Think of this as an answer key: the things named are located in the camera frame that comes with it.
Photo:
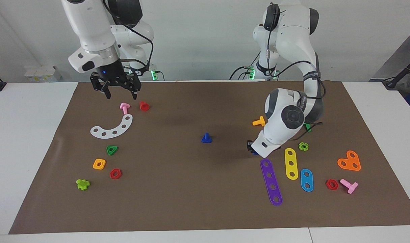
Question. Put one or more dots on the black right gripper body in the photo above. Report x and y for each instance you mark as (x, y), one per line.
(115, 76)

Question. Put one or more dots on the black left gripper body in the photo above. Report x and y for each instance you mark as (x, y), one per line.
(249, 145)

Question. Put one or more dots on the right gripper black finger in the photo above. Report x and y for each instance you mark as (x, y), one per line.
(108, 91)
(134, 93)

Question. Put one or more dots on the blue bolt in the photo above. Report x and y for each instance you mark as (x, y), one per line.
(206, 139)

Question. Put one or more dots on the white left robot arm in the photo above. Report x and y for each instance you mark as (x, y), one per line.
(286, 125)

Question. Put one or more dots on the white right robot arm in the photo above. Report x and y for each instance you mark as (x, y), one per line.
(90, 30)

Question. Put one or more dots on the red bolt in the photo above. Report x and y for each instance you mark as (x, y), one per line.
(144, 106)

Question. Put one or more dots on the pink bolt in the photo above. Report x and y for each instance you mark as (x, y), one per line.
(352, 186)
(124, 108)

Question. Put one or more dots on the orange bolt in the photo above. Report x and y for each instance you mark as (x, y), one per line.
(259, 122)

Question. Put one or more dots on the white curved perforated strip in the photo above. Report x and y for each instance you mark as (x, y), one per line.
(119, 130)

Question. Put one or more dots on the purple four-hole strip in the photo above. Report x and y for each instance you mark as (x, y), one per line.
(271, 181)

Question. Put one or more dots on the yellow three-hole strip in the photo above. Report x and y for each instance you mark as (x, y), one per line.
(291, 158)

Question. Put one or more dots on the light green flower nut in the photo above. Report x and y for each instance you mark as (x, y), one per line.
(300, 145)

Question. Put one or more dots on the green triangle nut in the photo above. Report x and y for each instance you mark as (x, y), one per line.
(115, 148)

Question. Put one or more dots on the dark green bolt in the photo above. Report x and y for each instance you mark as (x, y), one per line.
(307, 128)

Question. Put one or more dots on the blue two-hole strip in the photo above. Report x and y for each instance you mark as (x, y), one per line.
(307, 180)

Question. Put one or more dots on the white box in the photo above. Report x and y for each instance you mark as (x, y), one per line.
(43, 74)

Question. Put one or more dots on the orange square nut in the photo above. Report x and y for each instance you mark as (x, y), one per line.
(95, 164)

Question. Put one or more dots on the brown table mat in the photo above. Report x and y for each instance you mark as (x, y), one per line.
(191, 195)

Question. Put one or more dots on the red hex nut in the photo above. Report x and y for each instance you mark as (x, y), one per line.
(120, 174)
(337, 185)

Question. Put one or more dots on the lime green bolt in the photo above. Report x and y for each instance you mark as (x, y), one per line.
(82, 185)

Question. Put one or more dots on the orange heart plate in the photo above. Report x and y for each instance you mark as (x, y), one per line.
(349, 161)

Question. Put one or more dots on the black stand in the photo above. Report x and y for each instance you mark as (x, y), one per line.
(399, 76)

